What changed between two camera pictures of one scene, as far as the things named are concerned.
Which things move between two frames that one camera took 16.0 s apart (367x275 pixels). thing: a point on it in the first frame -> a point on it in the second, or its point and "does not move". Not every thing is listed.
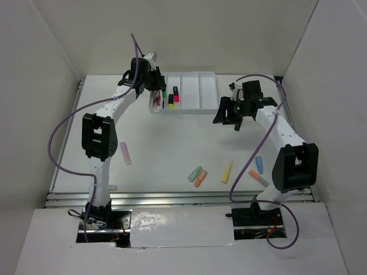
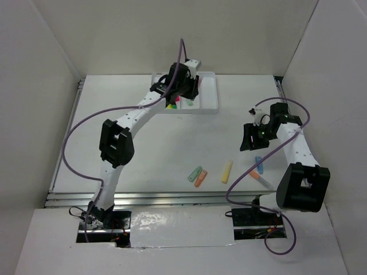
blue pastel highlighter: (258, 160) does not move
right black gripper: (226, 103) -> (250, 130)
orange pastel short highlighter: (200, 178) does not move
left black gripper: (160, 83) -> (194, 91)
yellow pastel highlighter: (226, 171) does not move
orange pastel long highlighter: (258, 179) does not move
